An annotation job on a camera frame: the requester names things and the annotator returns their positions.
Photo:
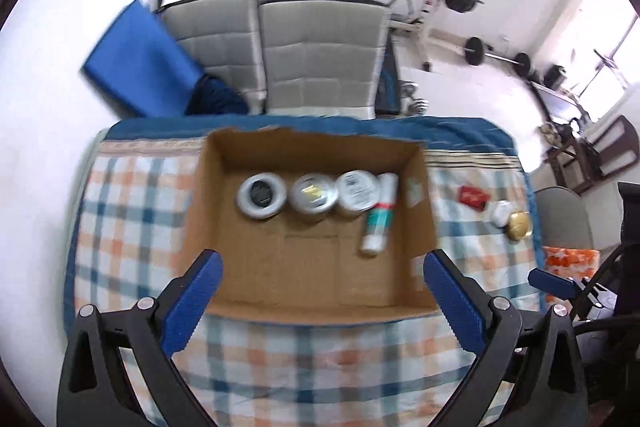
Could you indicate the chrome dumbbell pair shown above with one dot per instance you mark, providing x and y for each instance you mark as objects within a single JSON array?
[{"x": 412, "y": 105}]

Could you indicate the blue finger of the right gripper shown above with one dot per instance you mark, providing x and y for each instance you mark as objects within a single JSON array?
[{"x": 552, "y": 284}]

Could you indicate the silver tin gold label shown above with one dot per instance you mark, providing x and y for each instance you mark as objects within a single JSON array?
[{"x": 312, "y": 196}]

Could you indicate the left grey cushioned chair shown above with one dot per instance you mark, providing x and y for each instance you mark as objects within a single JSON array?
[{"x": 223, "y": 36}]

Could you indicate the white lidded round tin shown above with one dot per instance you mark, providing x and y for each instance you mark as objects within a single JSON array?
[{"x": 358, "y": 191}]

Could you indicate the dark wooden chair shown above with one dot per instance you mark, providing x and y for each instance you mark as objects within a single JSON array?
[{"x": 615, "y": 150}]

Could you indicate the open cardboard box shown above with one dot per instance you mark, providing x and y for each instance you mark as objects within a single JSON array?
[{"x": 286, "y": 270}]

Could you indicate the right grey cushioned chair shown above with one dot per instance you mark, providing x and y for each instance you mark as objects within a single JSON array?
[{"x": 323, "y": 57}]

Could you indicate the orange white patterned cushion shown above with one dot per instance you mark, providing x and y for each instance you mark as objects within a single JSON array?
[{"x": 571, "y": 262}]

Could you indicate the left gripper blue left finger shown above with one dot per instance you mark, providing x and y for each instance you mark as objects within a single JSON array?
[{"x": 185, "y": 299}]

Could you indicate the plaid checkered tablecloth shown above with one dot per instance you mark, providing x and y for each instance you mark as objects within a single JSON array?
[{"x": 305, "y": 329}]

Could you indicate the white earbud case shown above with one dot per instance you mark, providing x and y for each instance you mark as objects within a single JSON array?
[{"x": 500, "y": 212}]

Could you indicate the black blue exercise bench pad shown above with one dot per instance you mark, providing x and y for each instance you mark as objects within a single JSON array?
[{"x": 388, "y": 100}]

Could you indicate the white weight bench rack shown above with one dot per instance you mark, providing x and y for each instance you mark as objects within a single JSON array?
[{"x": 414, "y": 19}]

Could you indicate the dark blue knitted bag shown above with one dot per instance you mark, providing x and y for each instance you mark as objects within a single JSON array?
[{"x": 213, "y": 96}]

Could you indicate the short barbell on floor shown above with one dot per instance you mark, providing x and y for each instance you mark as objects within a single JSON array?
[{"x": 476, "y": 53}]

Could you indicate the white green spray bottle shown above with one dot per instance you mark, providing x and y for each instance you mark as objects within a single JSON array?
[{"x": 380, "y": 217}]

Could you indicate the grey armchair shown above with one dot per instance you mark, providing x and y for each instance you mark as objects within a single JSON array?
[{"x": 567, "y": 221}]

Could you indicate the silver tin black label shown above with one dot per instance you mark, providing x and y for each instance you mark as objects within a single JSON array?
[{"x": 262, "y": 196}]

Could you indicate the grey cushioned chair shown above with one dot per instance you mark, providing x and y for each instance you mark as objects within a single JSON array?
[
  {"x": 323, "y": 57},
  {"x": 223, "y": 36}
]

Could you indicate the dark side table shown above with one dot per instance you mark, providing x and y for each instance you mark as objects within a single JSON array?
[{"x": 567, "y": 150}]

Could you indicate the red cigarette pack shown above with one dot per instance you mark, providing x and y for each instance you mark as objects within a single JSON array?
[{"x": 473, "y": 197}]

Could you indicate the blue yoga mat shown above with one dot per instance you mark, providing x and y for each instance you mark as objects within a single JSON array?
[{"x": 141, "y": 66}]

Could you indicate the gold round tin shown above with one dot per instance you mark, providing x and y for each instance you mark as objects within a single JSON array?
[{"x": 518, "y": 225}]

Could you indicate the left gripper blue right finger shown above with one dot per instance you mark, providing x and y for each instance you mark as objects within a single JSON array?
[{"x": 460, "y": 299}]

